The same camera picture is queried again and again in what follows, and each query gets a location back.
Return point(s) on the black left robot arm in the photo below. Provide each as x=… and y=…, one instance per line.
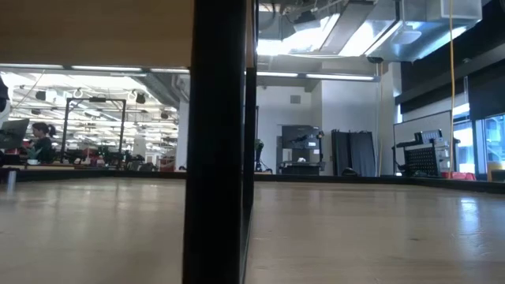
x=3, y=94

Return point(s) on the wooden shelf board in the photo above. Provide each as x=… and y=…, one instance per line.
x=94, y=31

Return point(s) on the black background workstation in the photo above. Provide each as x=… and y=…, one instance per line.
x=301, y=136

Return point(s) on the ceiling tube light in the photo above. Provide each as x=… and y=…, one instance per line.
x=339, y=77
x=169, y=70
x=106, y=68
x=276, y=74
x=31, y=66

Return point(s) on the red background crate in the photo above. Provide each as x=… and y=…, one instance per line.
x=167, y=163

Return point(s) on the black hanging spotlight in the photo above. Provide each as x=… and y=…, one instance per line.
x=140, y=98
x=164, y=115
x=40, y=95

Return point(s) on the black round floor object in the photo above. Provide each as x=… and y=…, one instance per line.
x=350, y=172

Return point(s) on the dark grey curtain panel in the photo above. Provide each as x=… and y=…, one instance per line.
x=355, y=154

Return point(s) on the white ceiling dome fixture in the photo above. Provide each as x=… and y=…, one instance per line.
x=408, y=36

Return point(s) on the red bin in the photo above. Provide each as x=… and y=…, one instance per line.
x=459, y=176

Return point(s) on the white bowl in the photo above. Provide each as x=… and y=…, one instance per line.
x=32, y=161

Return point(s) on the dark computer monitor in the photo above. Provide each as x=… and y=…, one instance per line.
x=13, y=134

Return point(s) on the glass window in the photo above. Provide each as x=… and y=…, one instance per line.
x=493, y=142

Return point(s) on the black shelf rear frame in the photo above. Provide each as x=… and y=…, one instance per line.
x=251, y=138

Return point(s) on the black shelf front post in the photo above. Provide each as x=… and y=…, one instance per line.
x=215, y=142

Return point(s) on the grey wall vent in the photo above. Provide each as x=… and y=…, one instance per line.
x=295, y=99

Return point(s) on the black ceiling dome camera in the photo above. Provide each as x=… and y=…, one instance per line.
x=375, y=60

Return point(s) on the silver ceiling air duct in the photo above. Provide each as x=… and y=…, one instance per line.
x=355, y=31

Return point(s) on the black background station frame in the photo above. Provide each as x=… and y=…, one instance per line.
x=65, y=118

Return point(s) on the small metal post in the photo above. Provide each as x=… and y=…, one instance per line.
x=12, y=181

